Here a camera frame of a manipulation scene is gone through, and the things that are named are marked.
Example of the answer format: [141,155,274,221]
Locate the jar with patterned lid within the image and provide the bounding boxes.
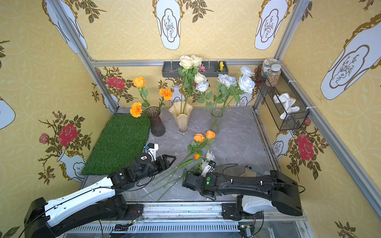
[262,59,279,78]

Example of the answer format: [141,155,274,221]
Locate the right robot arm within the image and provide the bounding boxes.
[182,170,303,216]

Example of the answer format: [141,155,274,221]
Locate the clear glass vase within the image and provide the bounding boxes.
[211,109,223,134]

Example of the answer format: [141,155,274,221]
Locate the orange carnation flower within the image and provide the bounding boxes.
[130,102,149,118]

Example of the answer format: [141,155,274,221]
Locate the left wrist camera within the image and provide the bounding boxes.
[144,143,158,161]

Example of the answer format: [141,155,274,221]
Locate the cream fluted glass vase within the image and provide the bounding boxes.
[169,101,193,135]

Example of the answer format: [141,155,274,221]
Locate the white rose pile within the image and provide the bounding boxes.
[196,81,218,111]

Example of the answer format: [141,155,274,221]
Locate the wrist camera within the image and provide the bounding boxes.
[144,143,158,161]
[201,160,215,178]

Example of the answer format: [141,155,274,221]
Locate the yellow flower on shelf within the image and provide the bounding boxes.
[219,61,224,72]

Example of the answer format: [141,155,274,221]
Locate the black wire basket shelf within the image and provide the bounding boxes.
[254,65,310,131]

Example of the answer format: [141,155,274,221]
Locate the cream rose flower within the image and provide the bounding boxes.
[179,55,202,96]

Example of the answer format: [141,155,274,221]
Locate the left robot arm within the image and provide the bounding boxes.
[23,153,177,238]

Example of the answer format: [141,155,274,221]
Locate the green artificial grass mat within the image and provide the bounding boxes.
[82,114,150,176]

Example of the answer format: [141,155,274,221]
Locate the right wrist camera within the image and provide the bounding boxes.
[201,160,215,178]

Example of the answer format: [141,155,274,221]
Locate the white cloth figure in basket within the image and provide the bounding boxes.
[273,93,300,120]

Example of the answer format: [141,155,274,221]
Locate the cream rose single stem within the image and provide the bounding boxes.
[182,71,207,103]

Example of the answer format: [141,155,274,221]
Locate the purple ribbed glass vase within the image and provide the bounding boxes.
[146,107,166,137]

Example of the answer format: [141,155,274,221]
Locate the orange rose flower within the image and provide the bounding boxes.
[133,77,151,108]

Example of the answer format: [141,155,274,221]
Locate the teal scrub brush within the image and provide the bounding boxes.
[246,166,270,176]

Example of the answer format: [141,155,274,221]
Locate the grey wall shelf tray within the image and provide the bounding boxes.
[162,60,229,78]

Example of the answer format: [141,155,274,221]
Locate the pink flower on shelf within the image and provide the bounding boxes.
[198,65,206,72]

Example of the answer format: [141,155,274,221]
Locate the orange marigold flower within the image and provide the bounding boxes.
[158,88,173,110]

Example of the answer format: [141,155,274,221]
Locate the white rose flower large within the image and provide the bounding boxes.
[223,76,238,113]

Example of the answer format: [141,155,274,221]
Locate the orange tulip flower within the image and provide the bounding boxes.
[141,153,201,200]

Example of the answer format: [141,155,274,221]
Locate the jar with white lid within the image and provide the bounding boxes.
[266,64,281,87]

